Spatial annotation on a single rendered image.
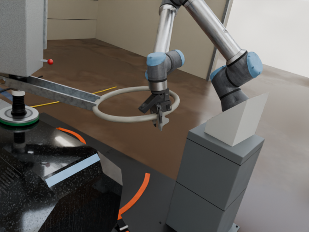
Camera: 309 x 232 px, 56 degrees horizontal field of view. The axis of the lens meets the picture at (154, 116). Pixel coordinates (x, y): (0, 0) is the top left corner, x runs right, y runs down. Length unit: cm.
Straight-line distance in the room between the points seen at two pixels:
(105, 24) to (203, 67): 312
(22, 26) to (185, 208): 158
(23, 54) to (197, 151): 119
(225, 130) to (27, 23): 127
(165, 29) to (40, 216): 116
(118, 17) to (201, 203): 636
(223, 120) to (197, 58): 464
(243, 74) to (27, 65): 121
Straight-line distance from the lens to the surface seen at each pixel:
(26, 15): 157
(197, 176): 206
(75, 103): 165
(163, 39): 168
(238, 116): 185
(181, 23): 667
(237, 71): 185
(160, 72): 135
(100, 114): 152
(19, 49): 161
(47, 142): 164
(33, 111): 189
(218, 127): 194
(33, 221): 143
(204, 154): 196
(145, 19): 729
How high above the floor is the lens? 170
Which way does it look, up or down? 24 degrees down
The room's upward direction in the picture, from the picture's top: 11 degrees clockwise
